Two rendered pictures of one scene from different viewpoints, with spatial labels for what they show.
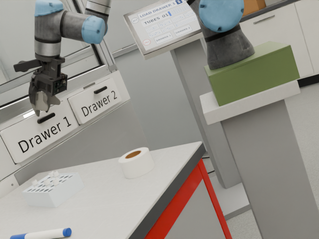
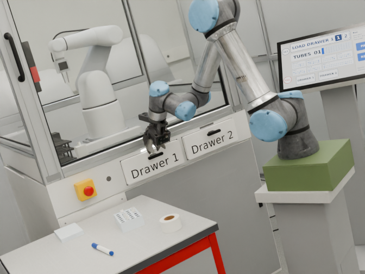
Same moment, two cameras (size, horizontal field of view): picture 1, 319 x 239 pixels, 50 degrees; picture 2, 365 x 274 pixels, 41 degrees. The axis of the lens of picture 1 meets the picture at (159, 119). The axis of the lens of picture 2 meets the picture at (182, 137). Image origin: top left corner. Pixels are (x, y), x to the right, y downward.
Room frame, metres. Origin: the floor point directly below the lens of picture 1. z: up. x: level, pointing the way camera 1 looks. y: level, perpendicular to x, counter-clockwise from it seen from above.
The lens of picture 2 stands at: (-0.59, -0.80, 1.39)
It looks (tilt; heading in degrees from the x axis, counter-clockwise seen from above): 12 degrees down; 30
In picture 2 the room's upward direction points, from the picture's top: 15 degrees counter-clockwise
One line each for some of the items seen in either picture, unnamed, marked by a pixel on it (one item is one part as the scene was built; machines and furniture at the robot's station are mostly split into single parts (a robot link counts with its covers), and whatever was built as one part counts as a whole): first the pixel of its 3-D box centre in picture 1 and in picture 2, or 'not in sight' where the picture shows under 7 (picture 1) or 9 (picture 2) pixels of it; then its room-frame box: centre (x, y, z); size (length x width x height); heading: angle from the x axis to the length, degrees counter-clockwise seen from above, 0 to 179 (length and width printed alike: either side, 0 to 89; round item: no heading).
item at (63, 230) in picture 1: (39, 235); (102, 249); (0.57, 0.27, 0.77); 0.14 x 0.02 x 0.02; 64
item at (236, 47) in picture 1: (226, 45); (295, 139); (1.10, -0.29, 0.91); 0.15 x 0.15 x 0.10
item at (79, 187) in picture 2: not in sight; (85, 190); (0.86, 0.54, 0.88); 0.07 x 0.05 x 0.07; 148
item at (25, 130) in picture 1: (42, 129); (153, 161); (1.15, 0.37, 0.87); 0.29 x 0.02 x 0.11; 148
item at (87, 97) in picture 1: (97, 99); (211, 138); (1.42, 0.21, 0.87); 0.29 x 0.02 x 0.11; 148
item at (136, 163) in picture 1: (136, 162); (170, 223); (0.72, 0.08, 0.78); 0.07 x 0.07 x 0.04
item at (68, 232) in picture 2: not in sight; (68, 232); (0.70, 0.53, 0.77); 0.13 x 0.09 x 0.02; 54
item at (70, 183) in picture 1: (52, 189); (128, 219); (0.77, 0.29, 0.78); 0.12 x 0.08 x 0.04; 47
